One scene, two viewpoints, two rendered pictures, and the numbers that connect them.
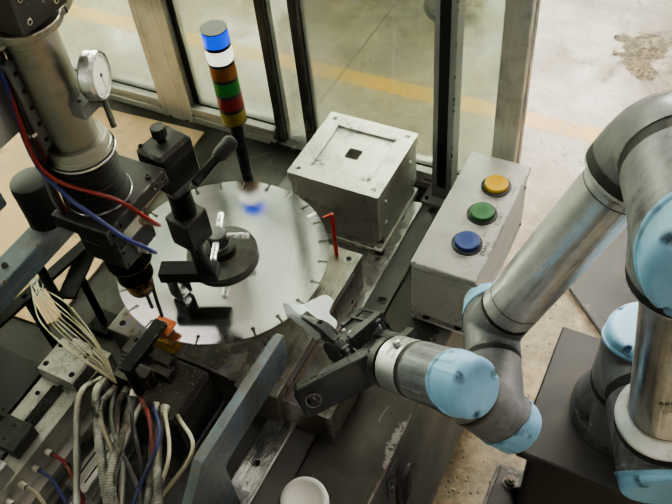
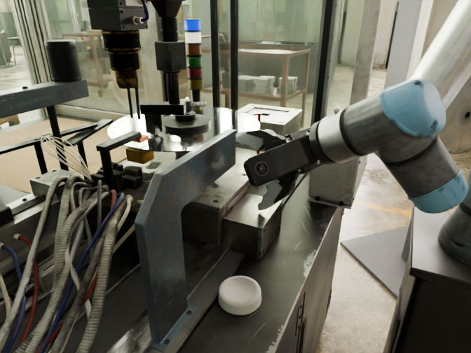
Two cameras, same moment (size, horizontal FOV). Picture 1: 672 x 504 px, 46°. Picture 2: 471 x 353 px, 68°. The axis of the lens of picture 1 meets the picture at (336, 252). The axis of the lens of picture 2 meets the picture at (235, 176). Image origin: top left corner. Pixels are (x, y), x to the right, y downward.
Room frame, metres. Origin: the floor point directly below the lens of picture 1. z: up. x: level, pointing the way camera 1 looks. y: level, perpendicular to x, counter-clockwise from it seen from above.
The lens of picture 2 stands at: (0.06, 0.14, 1.17)
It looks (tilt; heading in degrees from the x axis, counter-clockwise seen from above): 25 degrees down; 354
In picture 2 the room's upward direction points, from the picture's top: straight up
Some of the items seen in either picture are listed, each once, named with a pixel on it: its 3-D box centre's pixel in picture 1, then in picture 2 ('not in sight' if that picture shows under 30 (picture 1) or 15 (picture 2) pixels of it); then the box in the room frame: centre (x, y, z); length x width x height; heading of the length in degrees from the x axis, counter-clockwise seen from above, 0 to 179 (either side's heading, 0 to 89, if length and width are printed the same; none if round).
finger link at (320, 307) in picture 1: (314, 309); (254, 136); (0.68, 0.04, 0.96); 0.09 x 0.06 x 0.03; 39
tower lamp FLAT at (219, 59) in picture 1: (219, 52); (193, 37); (1.12, 0.15, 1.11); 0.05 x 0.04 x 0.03; 58
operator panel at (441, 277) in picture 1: (471, 241); (343, 157); (0.89, -0.24, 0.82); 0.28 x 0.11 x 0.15; 148
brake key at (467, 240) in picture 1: (467, 243); not in sight; (0.82, -0.21, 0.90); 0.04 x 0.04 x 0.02
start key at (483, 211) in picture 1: (482, 214); not in sight; (0.88, -0.25, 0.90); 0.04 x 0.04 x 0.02
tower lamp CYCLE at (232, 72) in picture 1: (222, 68); (193, 49); (1.12, 0.15, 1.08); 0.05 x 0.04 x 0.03; 58
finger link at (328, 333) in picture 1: (326, 334); (266, 143); (0.63, 0.03, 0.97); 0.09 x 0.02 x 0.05; 39
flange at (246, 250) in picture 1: (221, 250); (185, 118); (0.81, 0.17, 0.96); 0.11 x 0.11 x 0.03
